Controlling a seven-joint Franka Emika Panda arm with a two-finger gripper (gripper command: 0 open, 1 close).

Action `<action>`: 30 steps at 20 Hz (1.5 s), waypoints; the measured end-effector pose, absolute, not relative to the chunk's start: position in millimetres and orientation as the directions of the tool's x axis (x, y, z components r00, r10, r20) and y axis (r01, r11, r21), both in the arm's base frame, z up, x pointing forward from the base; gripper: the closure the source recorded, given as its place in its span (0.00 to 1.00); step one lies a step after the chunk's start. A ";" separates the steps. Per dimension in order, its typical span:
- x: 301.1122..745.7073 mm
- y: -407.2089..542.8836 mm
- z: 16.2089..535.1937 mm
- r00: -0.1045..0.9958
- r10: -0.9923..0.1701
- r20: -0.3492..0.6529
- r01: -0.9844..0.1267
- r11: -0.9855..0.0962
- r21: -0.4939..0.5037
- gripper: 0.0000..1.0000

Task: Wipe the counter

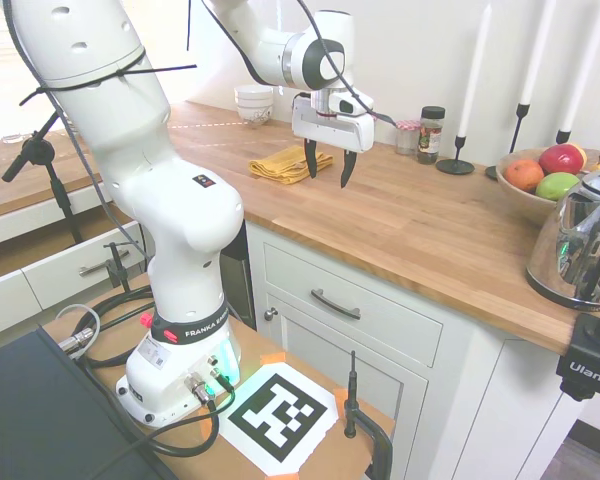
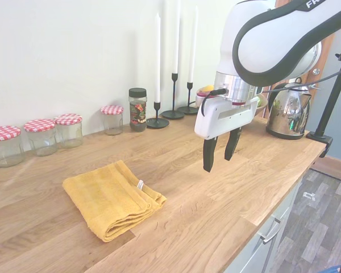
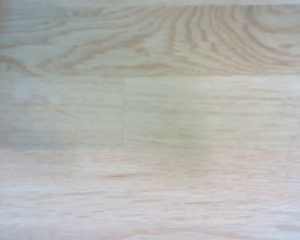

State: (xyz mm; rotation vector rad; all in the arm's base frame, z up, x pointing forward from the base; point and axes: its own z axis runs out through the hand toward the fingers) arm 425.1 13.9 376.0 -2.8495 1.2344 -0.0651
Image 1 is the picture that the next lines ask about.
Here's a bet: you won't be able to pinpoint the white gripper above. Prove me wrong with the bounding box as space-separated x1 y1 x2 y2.
292 93 376 190

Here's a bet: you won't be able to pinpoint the yellow terry cloth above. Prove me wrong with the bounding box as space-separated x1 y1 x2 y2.
248 144 335 186

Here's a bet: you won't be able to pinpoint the glass jar red checkered lid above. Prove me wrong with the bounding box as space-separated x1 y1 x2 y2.
394 119 419 156

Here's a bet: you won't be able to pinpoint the white bowl with dark pattern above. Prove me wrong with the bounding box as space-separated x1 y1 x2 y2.
238 108 273 127

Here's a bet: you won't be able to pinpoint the spice bottle black lid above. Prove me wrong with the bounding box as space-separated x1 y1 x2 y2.
416 105 447 166

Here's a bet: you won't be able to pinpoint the dark metal drawer pull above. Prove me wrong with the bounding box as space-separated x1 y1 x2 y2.
309 288 363 321

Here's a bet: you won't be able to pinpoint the stainless steel appliance front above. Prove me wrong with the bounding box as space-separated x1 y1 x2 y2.
219 234 257 332

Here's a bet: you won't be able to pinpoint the tall white taper candle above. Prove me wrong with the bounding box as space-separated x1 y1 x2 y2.
520 0 557 106
562 0 600 132
457 3 494 139

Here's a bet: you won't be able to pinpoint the wooden fruit bowl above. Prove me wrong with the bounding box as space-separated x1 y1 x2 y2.
495 147 600 227

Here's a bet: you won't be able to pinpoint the green apple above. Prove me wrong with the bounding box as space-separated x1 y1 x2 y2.
534 172 581 202

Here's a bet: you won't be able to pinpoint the red apple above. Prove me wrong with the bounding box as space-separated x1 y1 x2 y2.
538 143 586 176

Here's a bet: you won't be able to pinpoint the small black bar clamp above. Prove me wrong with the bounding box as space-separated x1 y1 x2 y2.
103 242 132 294

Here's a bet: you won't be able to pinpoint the large black bar clamp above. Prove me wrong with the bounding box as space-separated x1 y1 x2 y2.
343 349 394 480

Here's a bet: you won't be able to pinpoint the white kitchen cabinet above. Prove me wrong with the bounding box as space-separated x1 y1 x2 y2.
243 219 597 480

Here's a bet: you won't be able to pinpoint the shiny steel kettle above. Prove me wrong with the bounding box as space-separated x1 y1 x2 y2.
525 164 600 307

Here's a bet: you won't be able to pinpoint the black and white marker sheet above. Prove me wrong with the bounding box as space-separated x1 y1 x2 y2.
219 362 341 476

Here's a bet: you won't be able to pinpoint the silver drawer pull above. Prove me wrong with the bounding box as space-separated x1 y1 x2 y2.
78 248 131 279

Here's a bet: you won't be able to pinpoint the black zip tie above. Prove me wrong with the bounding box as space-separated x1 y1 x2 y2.
19 47 199 106

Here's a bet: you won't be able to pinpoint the wooden mounting board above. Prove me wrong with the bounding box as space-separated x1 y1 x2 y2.
39 272 396 480

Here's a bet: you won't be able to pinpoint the white drawer unit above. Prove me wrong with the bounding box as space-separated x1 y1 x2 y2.
0 182 154 346

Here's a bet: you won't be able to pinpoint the black flat box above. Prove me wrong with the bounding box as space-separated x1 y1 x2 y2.
0 327 177 480

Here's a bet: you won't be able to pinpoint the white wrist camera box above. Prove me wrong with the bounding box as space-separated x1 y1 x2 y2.
328 88 376 120

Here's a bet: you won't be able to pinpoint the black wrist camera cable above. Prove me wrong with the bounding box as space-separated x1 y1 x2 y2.
299 0 398 126

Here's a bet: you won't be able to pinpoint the gray braided arm cable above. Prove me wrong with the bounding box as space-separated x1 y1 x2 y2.
0 0 154 266

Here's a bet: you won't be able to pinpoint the thick black looped cable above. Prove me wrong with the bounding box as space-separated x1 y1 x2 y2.
78 288 157 370

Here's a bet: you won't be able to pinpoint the black boom camera stand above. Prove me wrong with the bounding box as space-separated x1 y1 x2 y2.
1 112 84 245

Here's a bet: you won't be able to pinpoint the gray cable with metal plug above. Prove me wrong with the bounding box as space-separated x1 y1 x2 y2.
54 304 102 357

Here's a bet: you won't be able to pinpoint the black base connector cable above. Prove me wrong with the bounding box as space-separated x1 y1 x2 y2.
92 372 237 480

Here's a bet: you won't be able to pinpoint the black Ulanzi camera mount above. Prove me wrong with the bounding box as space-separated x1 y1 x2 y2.
554 304 600 402

